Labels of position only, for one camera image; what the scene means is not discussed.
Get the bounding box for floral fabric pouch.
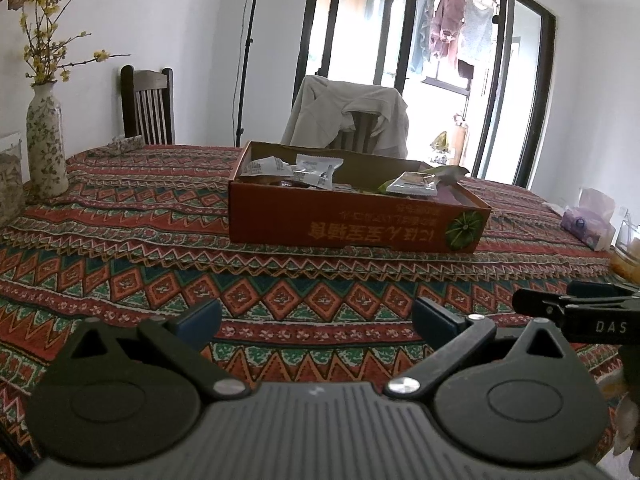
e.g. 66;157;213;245
110;135;144;154

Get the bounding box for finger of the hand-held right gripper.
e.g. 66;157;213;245
512;287;640;322
566;281;640;298

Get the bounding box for glass jar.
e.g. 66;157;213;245
612;207;640;285

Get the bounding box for hanging blue denim garment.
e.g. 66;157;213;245
410;0;435;76

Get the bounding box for orange cardboard box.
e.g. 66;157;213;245
228;140;492;255

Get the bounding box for wooden balcony stand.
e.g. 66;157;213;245
452;115;471;166

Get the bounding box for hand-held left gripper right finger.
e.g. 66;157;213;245
385;296;586;402

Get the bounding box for round studio light on stand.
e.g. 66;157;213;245
234;0;266;148

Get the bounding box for clear packet with orange snack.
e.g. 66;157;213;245
385;171;440;197

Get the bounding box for crumpled white snack packet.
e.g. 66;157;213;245
239;156;290;182

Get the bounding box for patterned woven tablecloth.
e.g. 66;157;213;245
0;144;640;480

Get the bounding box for purple tissue pack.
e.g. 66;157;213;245
560;187;617;252

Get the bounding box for white textured container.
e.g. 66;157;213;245
0;152;24;228

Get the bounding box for hanging maroon shirt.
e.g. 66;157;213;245
429;0;467;68

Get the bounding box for yellow flower branches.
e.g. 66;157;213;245
19;0;132;87

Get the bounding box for jacket-draped wooden chair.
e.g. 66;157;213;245
340;110;386;154

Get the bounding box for white snack packet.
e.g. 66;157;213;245
291;154;346;189
239;156;290;182

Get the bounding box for beige jacket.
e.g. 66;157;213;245
281;75;410;160

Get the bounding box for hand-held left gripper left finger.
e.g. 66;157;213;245
52;299;251;402

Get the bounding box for black-framed sliding glass door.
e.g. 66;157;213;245
295;0;557;192

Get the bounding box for clear snack packet in box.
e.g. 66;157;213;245
377;165;471;196

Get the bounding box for hanging grey shirt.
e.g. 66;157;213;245
457;0;496;66

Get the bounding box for floral ceramic vase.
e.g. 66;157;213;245
26;84;69;200

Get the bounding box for dark wooden chair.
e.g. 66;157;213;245
120;65;176;147

